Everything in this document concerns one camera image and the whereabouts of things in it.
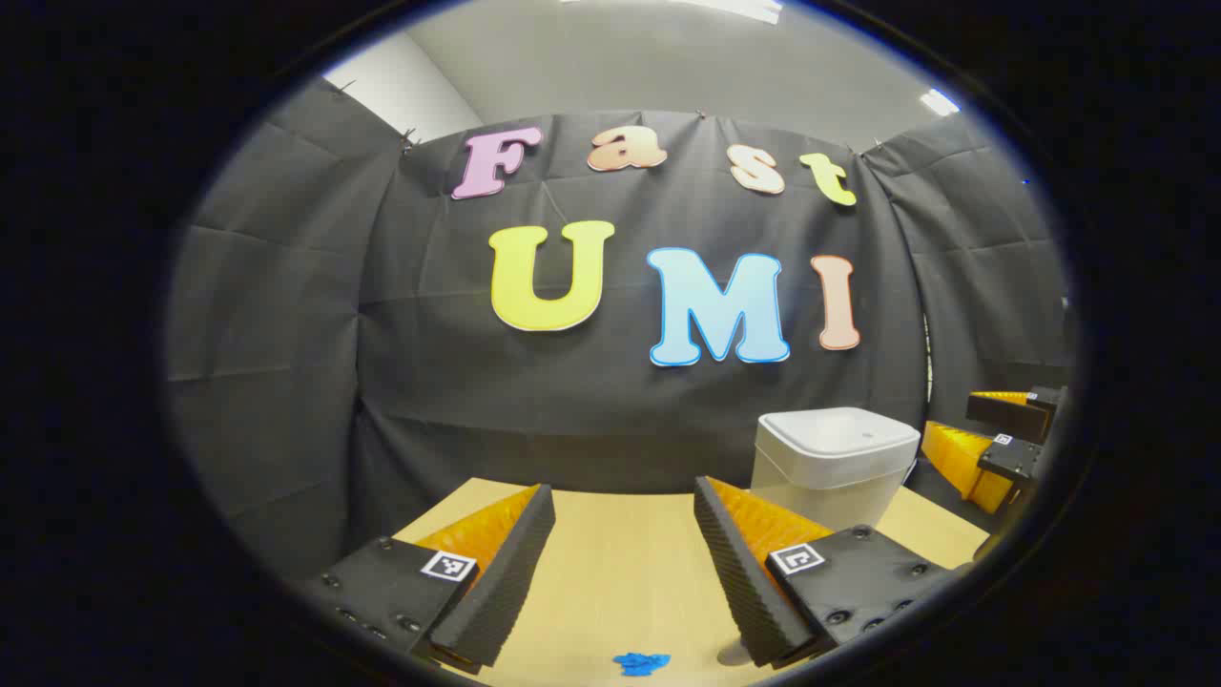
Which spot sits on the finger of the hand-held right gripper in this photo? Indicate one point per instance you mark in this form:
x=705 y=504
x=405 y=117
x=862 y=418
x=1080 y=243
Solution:
x=1013 y=460
x=1011 y=415

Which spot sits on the blue paper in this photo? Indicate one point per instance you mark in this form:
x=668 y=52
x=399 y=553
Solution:
x=641 y=663

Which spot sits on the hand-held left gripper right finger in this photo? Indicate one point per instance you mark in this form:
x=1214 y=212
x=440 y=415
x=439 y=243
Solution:
x=739 y=572

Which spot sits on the wooden desktop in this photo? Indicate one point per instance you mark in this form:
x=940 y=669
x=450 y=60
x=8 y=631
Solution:
x=620 y=572

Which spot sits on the ceiling light panel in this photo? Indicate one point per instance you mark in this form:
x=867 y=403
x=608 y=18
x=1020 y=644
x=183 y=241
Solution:
x=940 y=101

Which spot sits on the white desktop garbage bin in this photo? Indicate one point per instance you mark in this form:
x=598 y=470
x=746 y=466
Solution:
x=830 y=458

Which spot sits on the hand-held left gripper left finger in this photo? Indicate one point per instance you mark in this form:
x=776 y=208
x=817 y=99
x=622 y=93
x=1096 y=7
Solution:
x=506 y=572

